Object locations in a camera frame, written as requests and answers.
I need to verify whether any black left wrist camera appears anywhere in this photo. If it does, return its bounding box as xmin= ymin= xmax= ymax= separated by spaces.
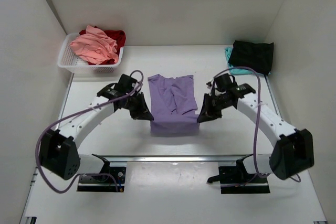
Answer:
xmin=114 ymin=74 xmax=137 ymax=94

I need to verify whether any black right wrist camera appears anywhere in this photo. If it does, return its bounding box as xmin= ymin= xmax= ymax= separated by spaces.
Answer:
xmin=214 ymin=73 xmax=237 ymax=92

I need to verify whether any folded black t shirt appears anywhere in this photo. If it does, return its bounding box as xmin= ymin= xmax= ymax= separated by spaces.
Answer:
xmin=228 ymin=40 xmax=274 ymax=75

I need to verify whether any white plastic basket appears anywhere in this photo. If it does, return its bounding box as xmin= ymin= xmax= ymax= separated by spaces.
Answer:
xmin=57 ymin=33 xmax=124 ymax=74

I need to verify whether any dark red t shirt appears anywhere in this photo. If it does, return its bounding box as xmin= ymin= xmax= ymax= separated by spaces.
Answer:
xmin=78 ymin=26 xmax=127 ymax=65

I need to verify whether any folded teal t shirt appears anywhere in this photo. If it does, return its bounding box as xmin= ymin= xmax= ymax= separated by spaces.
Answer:
xmin=224 ymin=46 xmax=259 ymax=76

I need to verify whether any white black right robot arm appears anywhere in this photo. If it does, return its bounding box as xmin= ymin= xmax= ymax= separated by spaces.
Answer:
xmin=197 ymin=82 xmax=314 ymax=182

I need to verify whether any pink t shirt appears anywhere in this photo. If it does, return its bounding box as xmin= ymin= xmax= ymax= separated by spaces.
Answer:
xmin=69 ymin=24 xmax=119 ymax=65

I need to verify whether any purple t shirt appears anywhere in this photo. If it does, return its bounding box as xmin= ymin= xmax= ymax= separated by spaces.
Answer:
xmin=148 ymin=74 xmax=200 ymax=137

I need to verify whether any aluminium table edge rail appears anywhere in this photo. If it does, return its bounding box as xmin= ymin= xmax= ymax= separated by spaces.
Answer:
xmin=103 ymin=155 xmax=244 ymax=163

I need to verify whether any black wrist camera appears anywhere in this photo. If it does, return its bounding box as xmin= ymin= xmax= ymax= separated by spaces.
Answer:
xmin=214 ymin=73 xmax=237 ymax=92
xmin=114 ymin=74 xmax=137 ymax=94

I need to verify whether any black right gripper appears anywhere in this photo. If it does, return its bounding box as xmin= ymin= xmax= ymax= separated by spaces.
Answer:
xmin=197 ymin=93 xmax=232 ymax=123

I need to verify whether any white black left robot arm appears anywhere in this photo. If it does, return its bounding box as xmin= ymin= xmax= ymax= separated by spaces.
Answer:
xmin=38 ymin=84 xmax=154 ymax=181

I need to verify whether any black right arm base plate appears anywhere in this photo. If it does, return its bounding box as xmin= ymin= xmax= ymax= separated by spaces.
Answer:
xmin=207 ymin=165 xmax=270 ymax=195

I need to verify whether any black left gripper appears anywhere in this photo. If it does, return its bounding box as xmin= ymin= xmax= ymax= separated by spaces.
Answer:
xmin=122 ymin=90 xmax=154 ymax=120

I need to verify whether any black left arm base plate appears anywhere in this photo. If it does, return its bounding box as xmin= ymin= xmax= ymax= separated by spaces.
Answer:
xmin=77 ymin=162 xmax=127 ymax=193

